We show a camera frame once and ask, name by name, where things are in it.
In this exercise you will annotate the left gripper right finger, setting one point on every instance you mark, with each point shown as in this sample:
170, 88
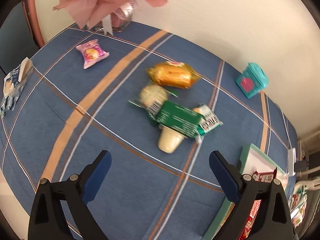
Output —
273, 219

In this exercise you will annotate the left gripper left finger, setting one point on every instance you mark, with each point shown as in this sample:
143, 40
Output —
47, 219

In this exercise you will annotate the long red patterned packet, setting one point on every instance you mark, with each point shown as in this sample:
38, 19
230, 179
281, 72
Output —
250, 220

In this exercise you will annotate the green white cracker packet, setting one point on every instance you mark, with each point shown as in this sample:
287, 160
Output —
208, 122

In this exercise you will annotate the round rice cracker packet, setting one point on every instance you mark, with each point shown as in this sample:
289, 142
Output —
152, 98

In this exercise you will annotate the red white stripe packet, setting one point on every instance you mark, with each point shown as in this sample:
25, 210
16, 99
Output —
266, 177

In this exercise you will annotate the colourful packets pile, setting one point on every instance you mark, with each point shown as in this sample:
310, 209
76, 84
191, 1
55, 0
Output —
297, 206

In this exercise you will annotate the white chair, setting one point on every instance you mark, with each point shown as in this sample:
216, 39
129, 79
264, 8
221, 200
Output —
311, 185

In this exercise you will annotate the black power adapter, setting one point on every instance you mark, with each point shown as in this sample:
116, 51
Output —
301, 166

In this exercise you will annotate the green rimmed white tray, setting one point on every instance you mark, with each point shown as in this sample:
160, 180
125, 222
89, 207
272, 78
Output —
251, 160

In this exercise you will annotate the white power strip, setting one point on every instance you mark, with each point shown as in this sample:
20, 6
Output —
291, 160

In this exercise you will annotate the cream pudding cup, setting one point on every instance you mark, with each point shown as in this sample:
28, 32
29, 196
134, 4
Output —
169, 140

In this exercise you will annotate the teal toy house box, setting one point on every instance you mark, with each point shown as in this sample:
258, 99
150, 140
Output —
252, 80

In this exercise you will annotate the blue white crumpled packet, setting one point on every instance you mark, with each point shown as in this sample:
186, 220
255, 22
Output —
14, 83

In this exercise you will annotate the dark green snack packet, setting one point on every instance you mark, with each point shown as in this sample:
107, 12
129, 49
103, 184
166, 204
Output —
176, 117

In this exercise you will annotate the blue plaid tablecloth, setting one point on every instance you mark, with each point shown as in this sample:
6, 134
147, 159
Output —
67, 114

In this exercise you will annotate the small pink candy packet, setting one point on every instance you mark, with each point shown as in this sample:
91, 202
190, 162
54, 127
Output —
92, 53

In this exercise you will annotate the golden bread packet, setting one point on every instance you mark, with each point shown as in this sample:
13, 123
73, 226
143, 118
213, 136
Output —
173, 74

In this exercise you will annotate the glass vase with ribbon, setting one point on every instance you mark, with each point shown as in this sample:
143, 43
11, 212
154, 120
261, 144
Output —
118, 20

